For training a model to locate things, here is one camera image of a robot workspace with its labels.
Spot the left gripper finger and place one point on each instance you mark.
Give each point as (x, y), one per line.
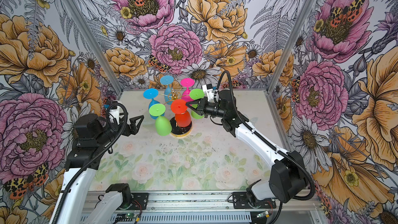
(135, 122)
(131, 130)

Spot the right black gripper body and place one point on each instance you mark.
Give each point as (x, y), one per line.
(211, 109)

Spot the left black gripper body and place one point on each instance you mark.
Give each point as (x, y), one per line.
(111, 130)

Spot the green wine glass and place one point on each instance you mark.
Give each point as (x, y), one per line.
(162, 124)
(196, 94)

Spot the red wine glass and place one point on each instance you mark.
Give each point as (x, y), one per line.
(182, 116)

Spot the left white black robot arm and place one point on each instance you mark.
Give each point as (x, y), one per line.
(96, 135)

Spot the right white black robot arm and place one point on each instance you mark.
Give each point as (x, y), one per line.
(288, 176)

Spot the pink wine glass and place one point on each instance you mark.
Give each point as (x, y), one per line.
(187, 83)

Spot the left blue wine glass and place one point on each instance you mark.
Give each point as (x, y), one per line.
(151, 94)

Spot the back light blue wine glass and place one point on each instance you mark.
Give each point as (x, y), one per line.
(167, 81)

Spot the left green circuit board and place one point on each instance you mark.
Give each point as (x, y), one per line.
(128, 218)

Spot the green circuit board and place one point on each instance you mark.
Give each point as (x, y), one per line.
(264, 214)
(128, 218)

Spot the right green circuit board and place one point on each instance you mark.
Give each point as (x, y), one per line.
(264, 214)

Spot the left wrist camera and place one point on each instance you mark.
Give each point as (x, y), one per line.
(114, 110)

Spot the gold wire wine glass rack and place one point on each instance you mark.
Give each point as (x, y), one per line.
(176, 130)

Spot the white vented cable duct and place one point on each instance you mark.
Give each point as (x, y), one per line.
(239, 217)

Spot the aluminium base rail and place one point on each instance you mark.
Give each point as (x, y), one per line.
(206, 201)

